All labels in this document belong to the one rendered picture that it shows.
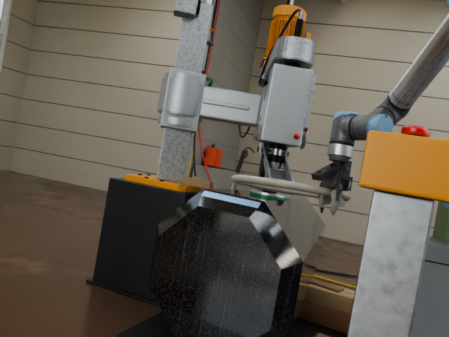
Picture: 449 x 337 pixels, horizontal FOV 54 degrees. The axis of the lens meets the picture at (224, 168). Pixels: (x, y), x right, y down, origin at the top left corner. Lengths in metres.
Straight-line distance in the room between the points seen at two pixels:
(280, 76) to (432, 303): 1.36
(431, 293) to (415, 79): 0.70
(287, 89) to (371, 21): 5.58
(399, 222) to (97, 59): 8.61
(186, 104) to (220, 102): 0.23
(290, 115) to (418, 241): 1.81
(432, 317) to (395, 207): 1.03
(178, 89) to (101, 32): 6.21
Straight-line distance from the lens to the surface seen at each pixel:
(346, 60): 7.72
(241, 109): 3.07
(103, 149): 8.73
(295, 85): 2.42
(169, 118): 3.07
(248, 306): 2.15
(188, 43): 3.20
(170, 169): 3.11
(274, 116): 2.38
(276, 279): 2.07
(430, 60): 1.54
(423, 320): 1.65
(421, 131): 0.67
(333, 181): 1.64
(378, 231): 0.65
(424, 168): 0.63
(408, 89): 1.61
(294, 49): 2.43
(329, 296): 3.12
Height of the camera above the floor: 1.01
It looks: 1 degrees down
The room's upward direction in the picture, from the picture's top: 10 degrees clockwise
